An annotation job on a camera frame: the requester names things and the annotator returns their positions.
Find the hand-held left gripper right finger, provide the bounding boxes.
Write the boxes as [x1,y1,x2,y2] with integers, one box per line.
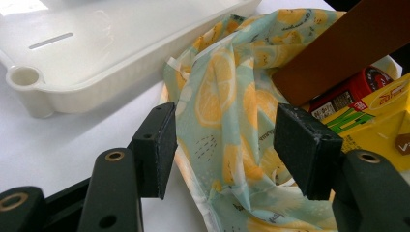
[273,102,410,232]

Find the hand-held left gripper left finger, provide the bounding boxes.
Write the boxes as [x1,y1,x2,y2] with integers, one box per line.
[76,101,178,232]

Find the yellow drink carton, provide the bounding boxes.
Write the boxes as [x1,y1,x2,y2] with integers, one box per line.
[320,72,410,174]

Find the candy can with red lid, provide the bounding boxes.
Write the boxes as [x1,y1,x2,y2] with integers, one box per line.
[308,66,395,122]

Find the lemon print fabric bag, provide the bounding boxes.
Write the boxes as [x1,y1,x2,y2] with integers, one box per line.
[161,8,404,232]

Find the brown box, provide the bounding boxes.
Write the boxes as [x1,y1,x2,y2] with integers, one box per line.
[271,0,410,107]

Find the white plastic tray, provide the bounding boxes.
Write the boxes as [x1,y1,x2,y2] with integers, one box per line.
[0,0,263,119]

